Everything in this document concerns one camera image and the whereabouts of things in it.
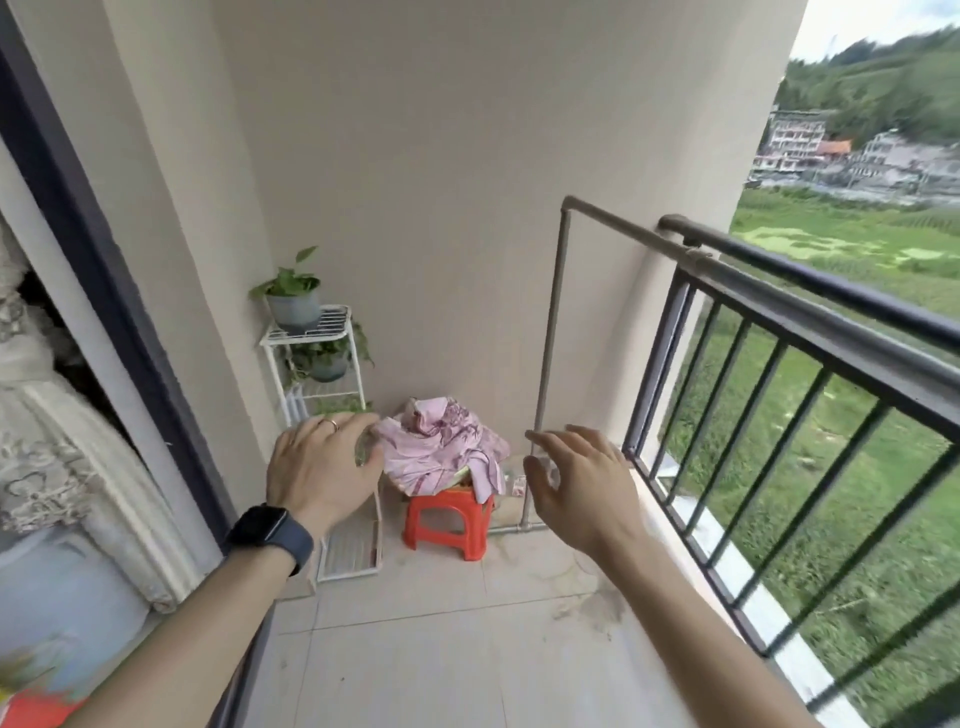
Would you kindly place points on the person's right hand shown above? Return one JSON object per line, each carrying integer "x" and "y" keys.
{"x": 589, "y": 495}

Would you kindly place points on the person's left hand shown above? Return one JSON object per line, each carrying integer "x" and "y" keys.
{"x": 319, "y": 472}

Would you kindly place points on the person's right thumb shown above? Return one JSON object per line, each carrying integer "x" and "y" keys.
{"x": 537, "y": 484}

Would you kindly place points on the person's left fingers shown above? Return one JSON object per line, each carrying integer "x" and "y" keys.
{"x": 358, "y": 429}

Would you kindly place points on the person's left forearm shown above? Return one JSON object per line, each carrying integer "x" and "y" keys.
{"x": 180, "y": 634}

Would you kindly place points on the person's right forearm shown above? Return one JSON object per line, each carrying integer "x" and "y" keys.
{"x": 697, "y": 637}

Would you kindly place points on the small potted green plant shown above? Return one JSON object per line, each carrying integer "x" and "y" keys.
{"x": 330, "y": 358}

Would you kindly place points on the pink floral cloth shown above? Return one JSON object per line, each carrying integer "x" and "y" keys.
{"x": 439, "y": 446}

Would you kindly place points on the red plastic stool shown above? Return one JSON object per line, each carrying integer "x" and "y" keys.
{"x": 447, "y": 521}

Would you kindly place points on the black smartwatch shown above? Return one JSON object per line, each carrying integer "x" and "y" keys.
{"x": 271, "y": 536}

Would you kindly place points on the potted plant in grey pot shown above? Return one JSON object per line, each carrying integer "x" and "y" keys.
{"x": 291, "y": 296}

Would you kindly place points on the grey metal pipe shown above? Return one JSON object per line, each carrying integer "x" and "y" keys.
{"x": 551, "y": 330}

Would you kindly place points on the black metal balcony railing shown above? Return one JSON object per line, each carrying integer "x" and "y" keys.
{"x": 795, "y": 420}

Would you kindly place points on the white lace curtain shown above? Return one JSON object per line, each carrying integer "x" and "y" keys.
{"x": 67, "y": 450}

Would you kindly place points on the distant white buildings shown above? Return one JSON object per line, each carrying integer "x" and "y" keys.
{"x": 847, "y": 154}

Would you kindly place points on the dark sliding door frame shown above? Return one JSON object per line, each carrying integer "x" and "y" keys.
{"x": 120, "y": 300}

